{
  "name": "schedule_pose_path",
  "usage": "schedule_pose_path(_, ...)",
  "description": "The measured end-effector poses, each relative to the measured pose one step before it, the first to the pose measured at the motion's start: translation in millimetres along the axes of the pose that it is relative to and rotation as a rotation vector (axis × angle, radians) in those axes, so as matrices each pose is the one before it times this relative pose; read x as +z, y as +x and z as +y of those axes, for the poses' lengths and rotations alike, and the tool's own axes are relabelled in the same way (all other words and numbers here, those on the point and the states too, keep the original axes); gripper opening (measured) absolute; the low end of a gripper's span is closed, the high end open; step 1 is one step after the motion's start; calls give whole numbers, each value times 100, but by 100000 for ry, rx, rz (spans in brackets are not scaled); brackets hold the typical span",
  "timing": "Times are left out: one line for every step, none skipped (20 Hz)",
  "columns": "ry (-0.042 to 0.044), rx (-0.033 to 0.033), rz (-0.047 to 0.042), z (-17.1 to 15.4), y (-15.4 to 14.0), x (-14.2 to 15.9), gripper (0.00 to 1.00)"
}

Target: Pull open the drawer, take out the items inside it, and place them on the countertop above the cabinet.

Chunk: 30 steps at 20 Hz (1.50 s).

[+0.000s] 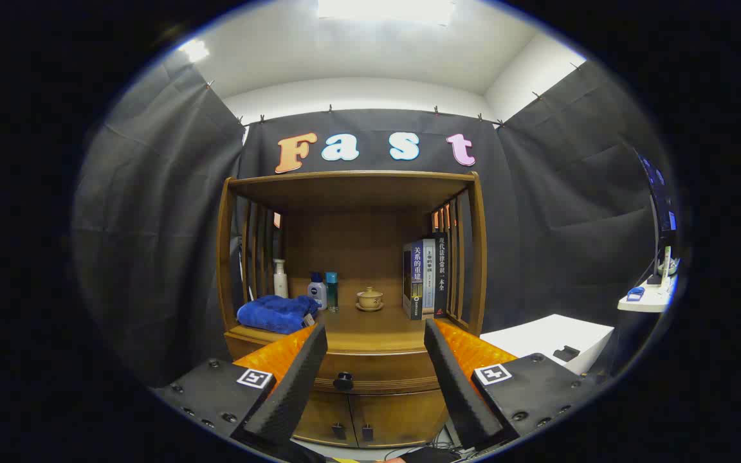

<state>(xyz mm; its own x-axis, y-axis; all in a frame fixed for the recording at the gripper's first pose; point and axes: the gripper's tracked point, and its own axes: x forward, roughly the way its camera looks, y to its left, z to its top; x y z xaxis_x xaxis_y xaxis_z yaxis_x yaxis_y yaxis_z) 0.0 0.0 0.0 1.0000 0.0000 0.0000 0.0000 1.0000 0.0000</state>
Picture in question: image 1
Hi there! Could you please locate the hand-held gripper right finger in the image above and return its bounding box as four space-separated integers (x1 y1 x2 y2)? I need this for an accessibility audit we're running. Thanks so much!
423 318 606 451

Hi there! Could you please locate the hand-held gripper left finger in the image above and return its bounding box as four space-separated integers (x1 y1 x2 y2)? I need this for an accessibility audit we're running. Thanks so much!
152 323 329 451

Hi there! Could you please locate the wooden drawer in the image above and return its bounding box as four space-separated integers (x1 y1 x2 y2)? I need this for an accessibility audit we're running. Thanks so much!
309 350 442 394

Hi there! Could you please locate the wooden cabinet door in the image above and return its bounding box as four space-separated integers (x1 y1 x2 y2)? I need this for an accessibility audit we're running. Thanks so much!
292 391 353 446
350 390 450 449

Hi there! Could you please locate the wooden countertop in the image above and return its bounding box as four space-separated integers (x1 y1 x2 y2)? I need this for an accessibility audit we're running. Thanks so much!
224 302 474 356

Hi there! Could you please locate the wooden cabinet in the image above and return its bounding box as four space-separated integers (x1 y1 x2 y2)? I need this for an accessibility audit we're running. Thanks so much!
216 170 488 449

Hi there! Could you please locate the blue towel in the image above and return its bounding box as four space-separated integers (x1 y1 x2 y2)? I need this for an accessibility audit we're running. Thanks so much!
237 295 320 335

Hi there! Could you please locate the white bottle with blue cap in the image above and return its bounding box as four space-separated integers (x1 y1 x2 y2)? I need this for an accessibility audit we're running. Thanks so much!
307 273 329 311

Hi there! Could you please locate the pale blue spine book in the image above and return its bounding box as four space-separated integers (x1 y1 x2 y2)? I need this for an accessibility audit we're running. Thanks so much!
422 239 437 317

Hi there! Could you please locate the white desk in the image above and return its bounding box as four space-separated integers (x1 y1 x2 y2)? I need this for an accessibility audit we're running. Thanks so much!
617 273 677 313

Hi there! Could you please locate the computer monitor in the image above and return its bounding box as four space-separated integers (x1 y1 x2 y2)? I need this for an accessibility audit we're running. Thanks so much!
637 151 679 284

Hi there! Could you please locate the large ceiling light panel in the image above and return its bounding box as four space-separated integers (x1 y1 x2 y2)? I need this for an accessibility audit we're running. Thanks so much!
316 0 456 26

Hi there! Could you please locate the bundle of cables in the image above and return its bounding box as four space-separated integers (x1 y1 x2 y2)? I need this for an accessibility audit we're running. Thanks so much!
383 430 474 460

